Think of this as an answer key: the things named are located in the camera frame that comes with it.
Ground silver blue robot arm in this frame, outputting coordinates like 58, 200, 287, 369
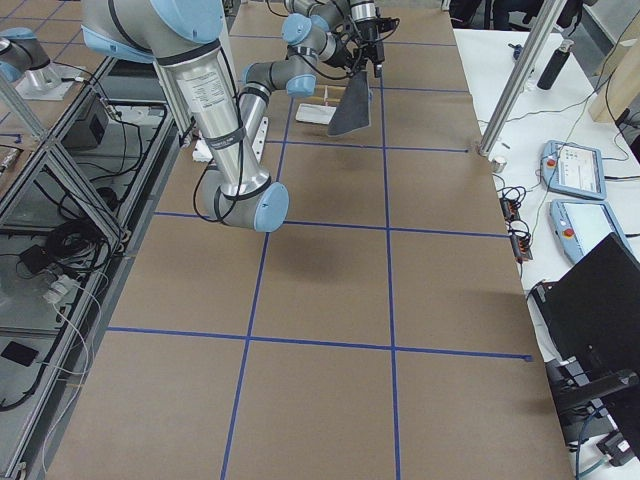
282, 1, 400, 78
82, 1, 375, 232

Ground aluminium frame post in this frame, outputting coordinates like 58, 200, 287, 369
477, 0, 566, 157

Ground teach pendant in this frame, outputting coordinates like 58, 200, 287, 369
541, 140, 607, 200
549, 199, 630, 264

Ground lower teach pendant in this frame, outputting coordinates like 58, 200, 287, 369
549, 199, 630, 264

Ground black cable hub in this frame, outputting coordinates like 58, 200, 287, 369
509, 233, 533, 264
499, 198, 521, 222

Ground black laptop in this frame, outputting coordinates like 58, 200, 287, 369
532, 233, 639, 452

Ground grey blue towel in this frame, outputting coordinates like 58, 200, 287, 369
327, 71, 371, 137

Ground wooden board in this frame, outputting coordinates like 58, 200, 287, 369
589, 34, 639, 123

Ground black water bottle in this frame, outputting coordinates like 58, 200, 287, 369
537, 39, 574, 90

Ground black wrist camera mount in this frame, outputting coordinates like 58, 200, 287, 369
375, 17, 400, 34

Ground white wooden towel rack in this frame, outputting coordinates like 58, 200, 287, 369
295, 84, 346, 125

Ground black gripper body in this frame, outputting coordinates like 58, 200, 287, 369
332, 30, 367, 75
357, 17, 383, 49

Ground upper teach pendant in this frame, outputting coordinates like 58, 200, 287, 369
541, 140, 607, 200

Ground black phone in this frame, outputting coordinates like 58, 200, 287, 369
1, 341, 39, 367

